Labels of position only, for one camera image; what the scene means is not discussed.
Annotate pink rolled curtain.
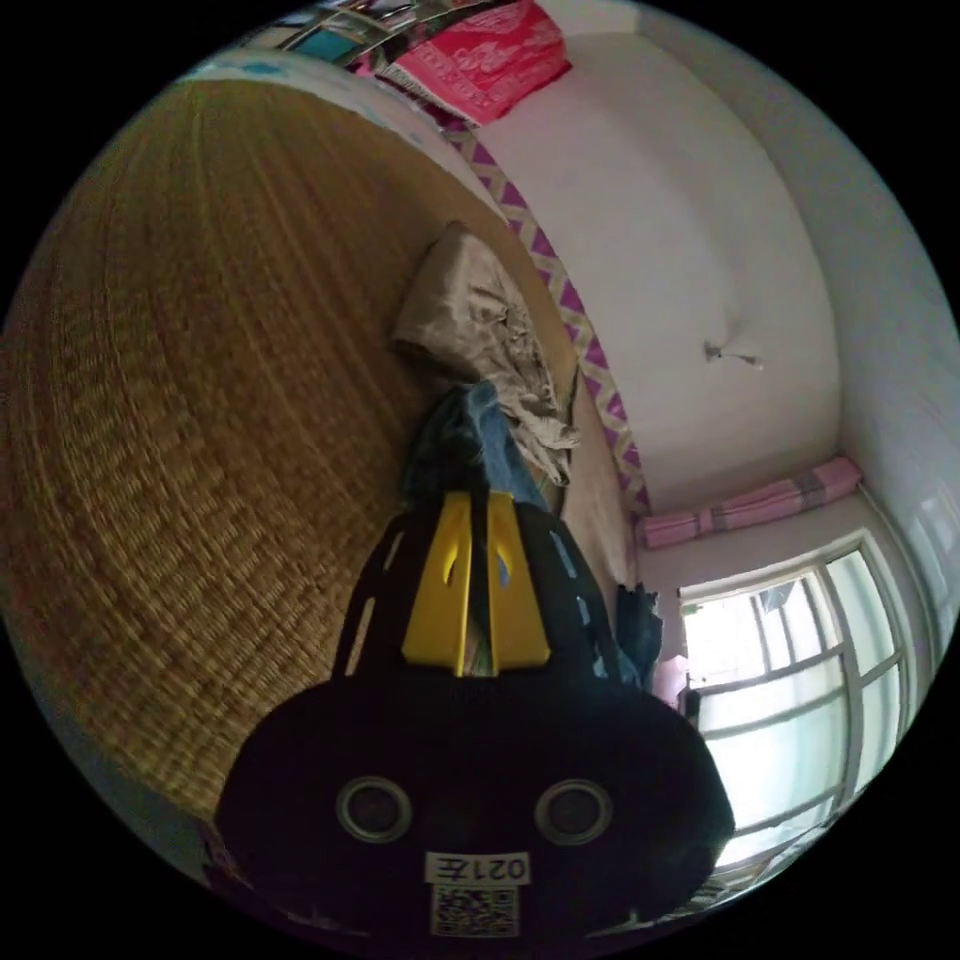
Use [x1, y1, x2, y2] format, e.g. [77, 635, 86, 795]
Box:
[638, 457, 864, 550]

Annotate window with white frame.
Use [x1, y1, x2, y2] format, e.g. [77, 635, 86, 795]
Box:
[677, 527, 924, 864]

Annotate red patterned folded blanket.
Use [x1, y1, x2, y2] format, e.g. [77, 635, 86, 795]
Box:
[374, 0, 574, 127]

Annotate bed with woven mat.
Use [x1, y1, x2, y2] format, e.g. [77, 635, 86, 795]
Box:
[0, 56, 652, 826]

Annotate dark clothes hanging by window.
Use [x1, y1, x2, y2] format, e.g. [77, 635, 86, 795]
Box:
[616, 581, 666, 691]

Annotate beige crumpled garment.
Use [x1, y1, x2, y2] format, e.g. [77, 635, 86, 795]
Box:
[391, 220, 583, 481]

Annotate dark blue jeans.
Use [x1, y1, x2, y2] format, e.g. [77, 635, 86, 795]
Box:
[400, 379, 553, 519]

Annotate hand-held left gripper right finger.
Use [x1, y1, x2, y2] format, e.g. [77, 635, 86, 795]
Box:
[485, 491, 547, 673]

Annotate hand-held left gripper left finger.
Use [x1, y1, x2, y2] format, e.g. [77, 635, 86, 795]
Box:
[400, 491, 475, 673]

